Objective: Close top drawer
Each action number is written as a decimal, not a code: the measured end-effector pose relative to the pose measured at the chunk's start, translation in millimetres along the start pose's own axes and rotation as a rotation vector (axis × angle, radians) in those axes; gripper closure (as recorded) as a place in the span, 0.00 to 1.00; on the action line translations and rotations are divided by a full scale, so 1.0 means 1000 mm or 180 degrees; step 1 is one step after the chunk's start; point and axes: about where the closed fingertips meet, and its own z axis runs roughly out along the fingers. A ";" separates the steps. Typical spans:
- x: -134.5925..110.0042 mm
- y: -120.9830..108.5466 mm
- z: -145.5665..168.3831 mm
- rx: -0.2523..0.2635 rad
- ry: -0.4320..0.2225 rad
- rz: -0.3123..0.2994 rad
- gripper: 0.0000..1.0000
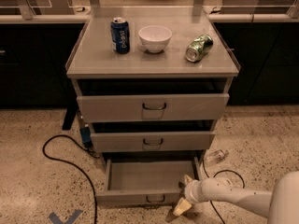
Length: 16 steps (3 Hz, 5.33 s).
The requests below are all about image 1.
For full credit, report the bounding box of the black cable right floor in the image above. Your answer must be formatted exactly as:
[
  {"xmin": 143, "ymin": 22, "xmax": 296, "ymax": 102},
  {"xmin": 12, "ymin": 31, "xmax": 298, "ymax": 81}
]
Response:
[{"xmin": 202, "ymin": 161, "xmax": 246, "ymax": 224}]

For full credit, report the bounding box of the black cable floor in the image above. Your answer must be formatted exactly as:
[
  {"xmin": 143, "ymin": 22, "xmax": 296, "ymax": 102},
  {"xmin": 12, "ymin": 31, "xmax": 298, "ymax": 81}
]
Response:
[
  {"xmin": 202, "ymin": 161, "xmax": 246, "ymax": 224},
  {"xmin": 42, "ymin": 134, "xmax": 100, "ymax": 224}
]

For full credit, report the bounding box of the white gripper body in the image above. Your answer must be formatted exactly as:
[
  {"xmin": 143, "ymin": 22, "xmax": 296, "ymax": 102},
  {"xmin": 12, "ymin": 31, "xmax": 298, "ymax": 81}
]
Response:
[{"xmin": 184, "ymin": 180, "xmax": 206, "ymax": 204}]

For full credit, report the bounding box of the blue power adapter box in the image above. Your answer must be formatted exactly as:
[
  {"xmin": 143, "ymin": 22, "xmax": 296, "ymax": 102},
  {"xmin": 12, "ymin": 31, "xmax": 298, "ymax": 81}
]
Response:
[{"xmin": 79, "ymin": 126, "xmax": 93, "ymax": 148}]

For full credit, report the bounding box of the grey bottom drawer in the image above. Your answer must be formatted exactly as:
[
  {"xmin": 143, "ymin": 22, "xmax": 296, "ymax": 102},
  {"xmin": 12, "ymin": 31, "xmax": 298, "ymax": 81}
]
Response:
[{"xmin": 97, "ymin": 155, "xmax": 199, "ymax": 207}]

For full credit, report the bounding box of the grey middle drawer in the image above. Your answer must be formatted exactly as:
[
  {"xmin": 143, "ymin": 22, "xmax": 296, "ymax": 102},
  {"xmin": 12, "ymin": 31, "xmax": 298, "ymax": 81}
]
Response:
[{"xmin": 91, "ymin": 132, "xmax": 215, "ymax": 152}]

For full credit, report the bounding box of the clear plastic bottle on floor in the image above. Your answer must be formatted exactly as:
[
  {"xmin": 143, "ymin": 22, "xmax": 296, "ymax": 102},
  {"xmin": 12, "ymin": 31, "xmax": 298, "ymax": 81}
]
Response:
[{"xmin": 204, "ymin": 149, "xmax": 229, "ymax": 166}]

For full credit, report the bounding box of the blue Pepsi can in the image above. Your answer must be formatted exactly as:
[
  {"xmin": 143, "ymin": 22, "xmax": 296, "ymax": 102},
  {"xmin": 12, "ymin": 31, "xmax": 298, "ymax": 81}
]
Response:
[{"xmin": 110, "ymin": 17, "xmax": 130, "ymax": 54}]

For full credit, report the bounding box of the grey drawer cabinet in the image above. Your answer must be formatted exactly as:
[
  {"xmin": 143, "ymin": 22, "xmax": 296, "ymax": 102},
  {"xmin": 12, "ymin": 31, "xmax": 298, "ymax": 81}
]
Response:
[{"xmin": 64, "ymin": 6, "xmax": 241, "ymax": 161}]

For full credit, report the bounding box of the white bowl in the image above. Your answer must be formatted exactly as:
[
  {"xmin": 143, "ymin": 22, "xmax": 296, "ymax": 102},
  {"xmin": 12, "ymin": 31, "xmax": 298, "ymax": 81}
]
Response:
[{"xmin": 138, "ymin": 25, "xmax": 172, "ymax": 53}]

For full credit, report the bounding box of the grey drawer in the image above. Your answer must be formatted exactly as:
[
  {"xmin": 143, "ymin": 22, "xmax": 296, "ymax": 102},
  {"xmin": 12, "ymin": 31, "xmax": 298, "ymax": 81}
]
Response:
[
  {"xmin": 91, "ymin": 132, "xmax": 215, "ymax": 152},
  {"xmin": 97, "ymin": 155, "xmax": 199, "ymax": 207},
  {"xmin": 77, "ymin": 93, "xmax": 229, "ymax": 122}
]

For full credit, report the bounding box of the grey top drawer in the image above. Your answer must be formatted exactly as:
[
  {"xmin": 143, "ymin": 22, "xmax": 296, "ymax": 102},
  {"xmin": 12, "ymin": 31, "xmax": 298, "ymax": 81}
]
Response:
[{"xmin": 77, "ymin": 93, "xmax": 229, "ymax": 122}]

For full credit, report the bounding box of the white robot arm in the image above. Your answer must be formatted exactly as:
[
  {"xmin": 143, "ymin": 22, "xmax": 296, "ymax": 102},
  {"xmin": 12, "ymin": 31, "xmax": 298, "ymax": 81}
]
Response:
[{"xmin": 172, "ymin": 171, "xmax": 299, "ymax": 224}]

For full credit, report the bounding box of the green soda can lying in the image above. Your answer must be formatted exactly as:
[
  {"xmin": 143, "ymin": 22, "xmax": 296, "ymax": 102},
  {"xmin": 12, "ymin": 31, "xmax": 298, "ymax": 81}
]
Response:
[{"xmin": 185, "ymin": 34, "xmax": 213, "ymax": 63}]

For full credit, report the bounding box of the blue tape mark on floor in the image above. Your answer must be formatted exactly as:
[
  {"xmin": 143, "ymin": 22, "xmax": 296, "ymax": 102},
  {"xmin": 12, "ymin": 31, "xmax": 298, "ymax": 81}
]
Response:
[{"xmin": 48, "ymin": 209, "xmax": 83, "ymax": 224}]

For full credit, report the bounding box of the black cable left floor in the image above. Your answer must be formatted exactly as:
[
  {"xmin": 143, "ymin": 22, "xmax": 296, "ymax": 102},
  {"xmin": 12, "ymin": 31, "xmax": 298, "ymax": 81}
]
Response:
[{"xmin": 42, "ymin": 134, "xmax": 100, "ymax": 224}]

